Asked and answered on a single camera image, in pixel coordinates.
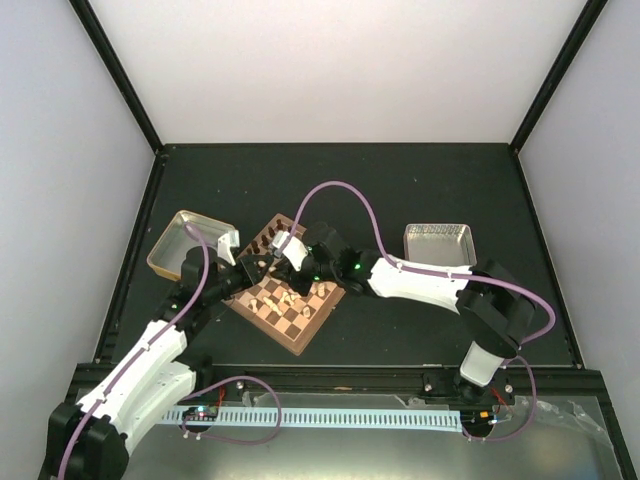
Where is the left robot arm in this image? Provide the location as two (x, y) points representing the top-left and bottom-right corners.
(43, 247), (274, 479)

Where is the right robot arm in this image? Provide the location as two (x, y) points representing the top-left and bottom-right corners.
(271, 223), (535, 405)

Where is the wooden chess board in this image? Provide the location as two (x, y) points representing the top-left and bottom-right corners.
(222, 213), (349, 357)

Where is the dark chess pieces group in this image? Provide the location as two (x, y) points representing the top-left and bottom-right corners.
(245, 222), (291, 255)

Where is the small circuit board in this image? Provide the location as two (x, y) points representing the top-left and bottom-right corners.
(183, 405), (218, 422)

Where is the gold metal tin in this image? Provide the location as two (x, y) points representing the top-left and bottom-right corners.
(147, 210), (237, 281)

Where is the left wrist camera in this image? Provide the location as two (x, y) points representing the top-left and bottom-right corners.
(216, 230), (240, 266)

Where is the purple cable loop front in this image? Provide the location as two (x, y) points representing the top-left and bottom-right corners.
(180, 372), (285, 444)

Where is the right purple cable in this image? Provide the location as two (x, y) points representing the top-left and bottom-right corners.
(289, 180), (556, 361)

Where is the light blue cable duct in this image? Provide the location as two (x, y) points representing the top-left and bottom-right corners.
(159, 406), (462, 433)

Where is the black front rail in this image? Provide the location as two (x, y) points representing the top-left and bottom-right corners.
(74, 364), (606, 401)

